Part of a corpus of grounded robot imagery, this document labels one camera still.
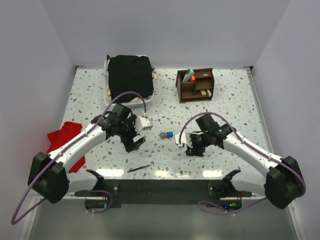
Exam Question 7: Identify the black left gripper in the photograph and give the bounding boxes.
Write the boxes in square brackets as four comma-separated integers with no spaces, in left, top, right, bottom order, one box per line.
[117,115,146,152]

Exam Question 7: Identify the dark purple pen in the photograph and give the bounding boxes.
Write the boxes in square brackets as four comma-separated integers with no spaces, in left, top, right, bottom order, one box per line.
[127,164,151,173]

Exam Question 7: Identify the beige long eraser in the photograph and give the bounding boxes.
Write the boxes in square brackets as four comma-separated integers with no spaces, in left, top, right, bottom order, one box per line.
[206,90,212,97]

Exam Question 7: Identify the yellow square eraser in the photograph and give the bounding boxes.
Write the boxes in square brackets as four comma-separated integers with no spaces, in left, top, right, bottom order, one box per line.
[200,90,207,96]

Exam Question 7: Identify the orange black highlighter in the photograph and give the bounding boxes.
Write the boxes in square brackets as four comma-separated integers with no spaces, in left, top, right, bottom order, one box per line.
[189,75,196,82]

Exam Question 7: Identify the light green highlighter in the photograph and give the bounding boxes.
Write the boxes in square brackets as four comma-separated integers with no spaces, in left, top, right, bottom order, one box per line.
[182,69,194,82]

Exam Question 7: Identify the blue cylindrical battery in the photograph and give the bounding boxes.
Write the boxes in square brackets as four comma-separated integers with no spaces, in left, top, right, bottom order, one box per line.
[166,132,174,138]

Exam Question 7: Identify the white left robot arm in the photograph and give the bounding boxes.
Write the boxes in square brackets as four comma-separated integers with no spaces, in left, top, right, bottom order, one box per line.
[27,103,153,204]

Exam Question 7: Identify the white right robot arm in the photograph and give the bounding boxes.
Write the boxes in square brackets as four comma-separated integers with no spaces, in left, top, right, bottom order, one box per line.
[175,112,307,209]

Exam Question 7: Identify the white plastic basket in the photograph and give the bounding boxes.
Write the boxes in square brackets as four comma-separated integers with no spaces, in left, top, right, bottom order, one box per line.
[102,54,156,109]

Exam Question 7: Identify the brown wooden desk organizer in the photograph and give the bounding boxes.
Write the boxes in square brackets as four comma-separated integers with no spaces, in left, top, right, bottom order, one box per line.
[175,68,215,104]

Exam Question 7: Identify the red cloth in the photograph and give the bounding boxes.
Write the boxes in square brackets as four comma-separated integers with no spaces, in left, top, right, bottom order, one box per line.
[47,121,87,174]

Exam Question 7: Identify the black cloth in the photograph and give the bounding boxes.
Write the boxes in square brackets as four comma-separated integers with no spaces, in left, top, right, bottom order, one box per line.
[106,55,154,100]

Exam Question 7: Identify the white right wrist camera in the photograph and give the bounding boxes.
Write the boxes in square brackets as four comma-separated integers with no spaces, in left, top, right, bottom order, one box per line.
[174,132,192,149]

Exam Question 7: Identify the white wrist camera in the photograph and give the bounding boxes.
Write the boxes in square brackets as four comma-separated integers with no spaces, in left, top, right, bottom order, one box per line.
[134,116,153,133]
[174,132,192,149]

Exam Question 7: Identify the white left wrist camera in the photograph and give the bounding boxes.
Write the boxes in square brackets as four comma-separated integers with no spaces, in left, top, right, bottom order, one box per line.
[134,116,153,133]

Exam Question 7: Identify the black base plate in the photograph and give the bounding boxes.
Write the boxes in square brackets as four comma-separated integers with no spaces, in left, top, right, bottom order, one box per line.
[75,179,252,210]

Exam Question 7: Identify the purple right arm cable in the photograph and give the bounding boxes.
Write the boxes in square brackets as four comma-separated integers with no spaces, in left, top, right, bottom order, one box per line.
[177,111,307,215]

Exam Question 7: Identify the aluminium front rail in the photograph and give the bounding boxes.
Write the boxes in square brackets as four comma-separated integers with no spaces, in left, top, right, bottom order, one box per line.
[32,177,297,200]

